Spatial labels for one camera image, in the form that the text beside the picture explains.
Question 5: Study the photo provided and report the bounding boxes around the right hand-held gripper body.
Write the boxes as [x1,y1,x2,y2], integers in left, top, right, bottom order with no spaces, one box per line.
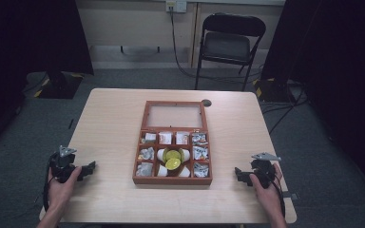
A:
[249,152,282,190]

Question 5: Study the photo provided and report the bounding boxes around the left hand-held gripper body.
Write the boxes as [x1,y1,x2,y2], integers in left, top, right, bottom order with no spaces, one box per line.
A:
[48,145,84,184]

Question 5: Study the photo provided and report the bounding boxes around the person's left hand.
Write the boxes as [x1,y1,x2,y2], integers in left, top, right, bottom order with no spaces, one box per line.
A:
[47,165,83,211]

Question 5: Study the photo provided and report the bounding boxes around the person's right hand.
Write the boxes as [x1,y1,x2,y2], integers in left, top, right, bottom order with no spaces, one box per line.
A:
[248,162,285,214]

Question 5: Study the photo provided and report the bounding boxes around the grey tape strip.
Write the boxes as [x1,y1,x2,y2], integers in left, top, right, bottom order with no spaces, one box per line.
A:
[282,191,299,201]

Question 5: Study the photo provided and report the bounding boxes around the silver blue sachet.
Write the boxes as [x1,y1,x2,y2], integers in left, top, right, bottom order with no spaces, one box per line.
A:
[193,161,210,179]
[191,132,208,146]
[192,145,210,162]

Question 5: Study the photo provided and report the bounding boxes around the silver grey sachet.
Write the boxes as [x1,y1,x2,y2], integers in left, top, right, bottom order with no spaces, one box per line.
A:
[141,132,157,145]
[135,161,154,178]
[138,146,156,162]

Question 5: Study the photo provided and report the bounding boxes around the white red sachet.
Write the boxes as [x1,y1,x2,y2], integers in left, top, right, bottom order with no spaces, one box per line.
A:
[175,131,190,145]
[158,131,173,145]

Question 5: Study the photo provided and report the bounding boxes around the yellow-green lidded capsule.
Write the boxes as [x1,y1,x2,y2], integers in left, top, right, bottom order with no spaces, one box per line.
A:
[163,147,185,162]
[164,158,183,171]

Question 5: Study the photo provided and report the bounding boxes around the brown wooden compartment box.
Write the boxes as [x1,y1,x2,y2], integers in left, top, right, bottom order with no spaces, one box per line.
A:
[132,100,214,186]

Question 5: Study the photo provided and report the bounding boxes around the black stand base striped tape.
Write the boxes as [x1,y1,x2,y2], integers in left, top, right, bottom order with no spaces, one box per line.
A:
[32,71,85,100]
[252,77,298,104]

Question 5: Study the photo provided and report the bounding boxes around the dark curtain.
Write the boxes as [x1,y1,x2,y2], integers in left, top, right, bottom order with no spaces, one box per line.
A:
[260,0,365,194]
[0,0,95,160]

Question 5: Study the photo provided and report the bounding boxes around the black folding chair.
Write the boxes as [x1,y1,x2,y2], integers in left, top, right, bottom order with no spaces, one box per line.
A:
[194,12,267,92]

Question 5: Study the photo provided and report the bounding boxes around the left hand-held gripper cable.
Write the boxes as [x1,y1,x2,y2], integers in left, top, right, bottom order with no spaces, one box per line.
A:
[42,157,54,214]

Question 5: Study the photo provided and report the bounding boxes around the hand-held gripper cable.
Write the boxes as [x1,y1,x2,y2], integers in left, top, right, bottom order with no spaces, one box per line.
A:
[267,175,287,219]
[42,157,54,214]

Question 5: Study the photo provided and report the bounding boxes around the right hand-held gripper cable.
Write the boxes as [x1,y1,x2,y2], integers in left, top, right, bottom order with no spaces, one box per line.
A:
[267,175,287,219]

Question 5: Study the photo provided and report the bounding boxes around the black floor cables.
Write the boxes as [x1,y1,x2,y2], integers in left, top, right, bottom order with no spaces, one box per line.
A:
[259,80,310,136]

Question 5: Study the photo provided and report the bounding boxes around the white wall socket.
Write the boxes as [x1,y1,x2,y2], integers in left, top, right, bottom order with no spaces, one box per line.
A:
[165,0,188,14]

